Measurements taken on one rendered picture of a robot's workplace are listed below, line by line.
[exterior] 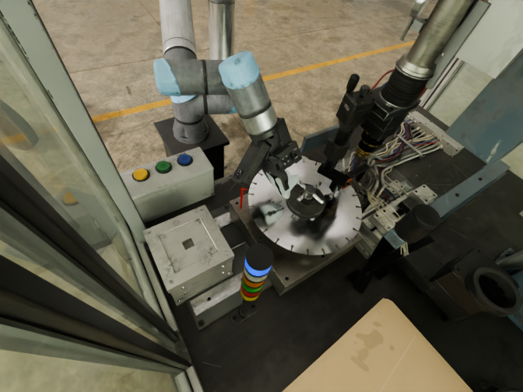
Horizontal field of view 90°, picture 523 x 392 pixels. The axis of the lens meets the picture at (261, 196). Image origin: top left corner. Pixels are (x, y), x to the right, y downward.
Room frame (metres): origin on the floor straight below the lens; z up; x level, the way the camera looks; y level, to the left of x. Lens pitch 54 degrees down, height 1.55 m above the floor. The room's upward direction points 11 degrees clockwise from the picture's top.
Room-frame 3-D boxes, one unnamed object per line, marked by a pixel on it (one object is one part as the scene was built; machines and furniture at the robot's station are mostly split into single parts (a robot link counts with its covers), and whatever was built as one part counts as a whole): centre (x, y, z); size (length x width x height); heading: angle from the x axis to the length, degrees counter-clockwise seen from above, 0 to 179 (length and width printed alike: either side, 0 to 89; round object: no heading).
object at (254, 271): (0.17, -0.02, 1.14); 0.05 x 0.04 x 0.03; 41
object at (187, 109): (0.85, 0.35, 0.91); 0.13 x 0.12 x 0.14; 111
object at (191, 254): (0.27, 0.16, 0.82); 0.18 x 0.18 x 0.15; 41
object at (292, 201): (0.45, -0.13, 0.96); 0.11 x 0.11 x 0.03
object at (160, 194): (0.50, 0.31, 0.82); 0.28 x 0.11 x 0.15; 131
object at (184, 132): (0.85, 0.36, 0.80); 0.15 x 0.15 x 0.10
